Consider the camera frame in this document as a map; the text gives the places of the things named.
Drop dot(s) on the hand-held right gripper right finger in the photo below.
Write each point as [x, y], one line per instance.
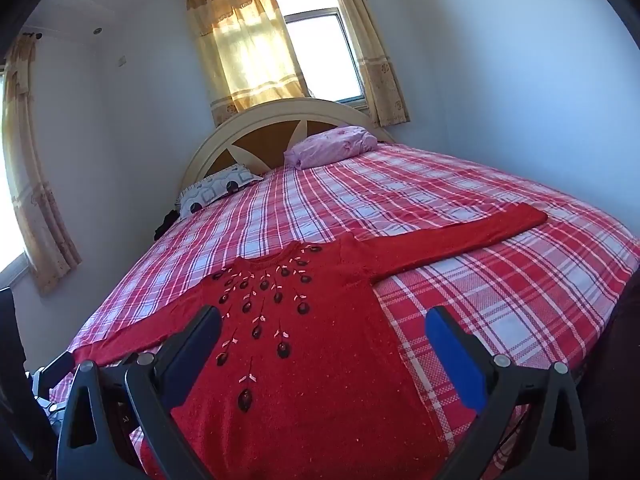
[456, 360]

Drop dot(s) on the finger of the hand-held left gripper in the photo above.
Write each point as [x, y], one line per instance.
[52, 365]

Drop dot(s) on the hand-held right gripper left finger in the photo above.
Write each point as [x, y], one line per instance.
[194, 357]

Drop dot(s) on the red embroidered sweater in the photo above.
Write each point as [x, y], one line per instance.
[310, 360]

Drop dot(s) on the dark cloth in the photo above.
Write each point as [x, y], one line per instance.
[166, 222]

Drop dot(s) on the bed with red plaid sheet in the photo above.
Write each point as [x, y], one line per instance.
[450, 200]

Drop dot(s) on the side window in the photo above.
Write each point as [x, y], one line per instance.
[7, 210]

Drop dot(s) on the grey patterned pillow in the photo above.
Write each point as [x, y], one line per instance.
[220, 187]

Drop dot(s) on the long yellow patterned curtain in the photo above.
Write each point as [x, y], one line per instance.
[35, 185]

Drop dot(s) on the cream and wood headboard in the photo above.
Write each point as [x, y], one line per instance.
[265, 130]

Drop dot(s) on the pink pillow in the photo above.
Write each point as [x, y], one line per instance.
[332, 147]

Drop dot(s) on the narrow yellow curtain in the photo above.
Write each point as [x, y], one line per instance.
[375, 60]

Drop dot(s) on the wide yellow curtain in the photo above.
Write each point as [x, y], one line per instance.
[245, 45]

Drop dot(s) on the window behind headboard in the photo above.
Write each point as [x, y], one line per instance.
[325, 45]

